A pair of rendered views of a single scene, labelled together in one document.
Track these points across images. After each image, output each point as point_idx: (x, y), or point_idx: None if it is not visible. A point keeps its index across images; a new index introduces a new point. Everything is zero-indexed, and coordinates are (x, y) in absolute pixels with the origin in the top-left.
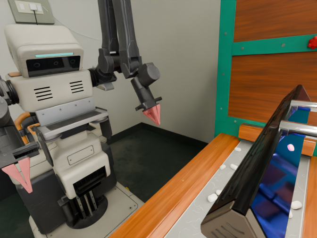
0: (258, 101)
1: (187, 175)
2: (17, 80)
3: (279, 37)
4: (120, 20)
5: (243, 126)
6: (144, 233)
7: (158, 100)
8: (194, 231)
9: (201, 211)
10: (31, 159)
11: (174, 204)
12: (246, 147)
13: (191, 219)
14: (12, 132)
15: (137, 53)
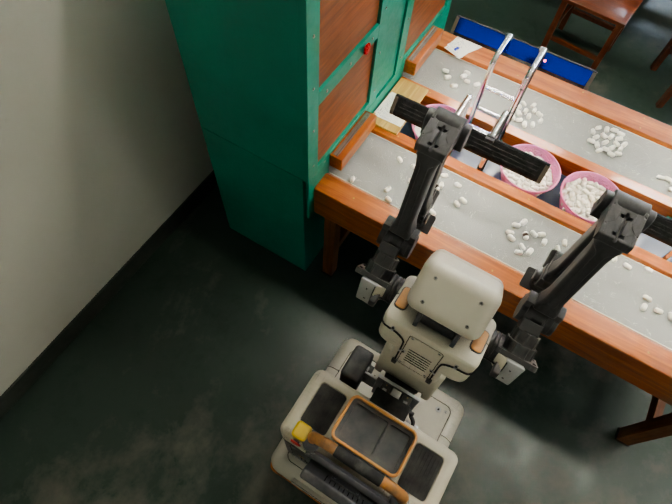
0: (335, 123)
1: None
2: (493, 320)
3: (344, 58)
4: (436, 183)
5: (342, 156)
6: (479, 256)
7: None
8: (462, 228)
9: (444, 222)
10: (430, 438)
11: (449, 238)
12: (343, 170)
13: (454, 229)
14: None
15: None
